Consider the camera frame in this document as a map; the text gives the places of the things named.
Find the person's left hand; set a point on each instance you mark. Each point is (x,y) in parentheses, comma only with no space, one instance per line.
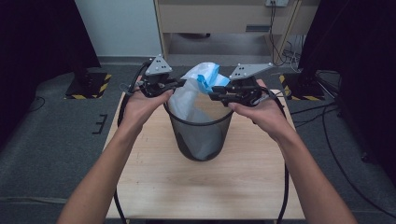
(140,107)

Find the black striped stand base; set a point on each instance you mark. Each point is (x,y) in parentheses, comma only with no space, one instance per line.
(88,87)
(300,88)

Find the black mesh trash bin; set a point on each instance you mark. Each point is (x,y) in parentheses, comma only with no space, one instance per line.
(186,140)

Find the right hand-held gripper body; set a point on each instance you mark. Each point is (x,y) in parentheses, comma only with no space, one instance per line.
(249,71)

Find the white partition panel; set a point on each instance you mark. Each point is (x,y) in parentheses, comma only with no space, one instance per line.
(118,28)

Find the white blue-edged trash bag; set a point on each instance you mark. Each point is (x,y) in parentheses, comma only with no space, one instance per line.
(186,99)

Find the person's right hand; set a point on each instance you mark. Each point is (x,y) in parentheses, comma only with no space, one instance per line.
(266,113)

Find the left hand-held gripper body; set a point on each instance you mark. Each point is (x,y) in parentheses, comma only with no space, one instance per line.
(158,67)

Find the light wooden desk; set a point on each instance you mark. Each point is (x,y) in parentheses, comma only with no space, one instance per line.
(218,17)

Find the black curtain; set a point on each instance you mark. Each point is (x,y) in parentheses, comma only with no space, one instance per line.
(34,46)
(361,46)

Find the grey wall socket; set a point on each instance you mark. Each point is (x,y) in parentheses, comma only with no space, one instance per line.
(277,2)

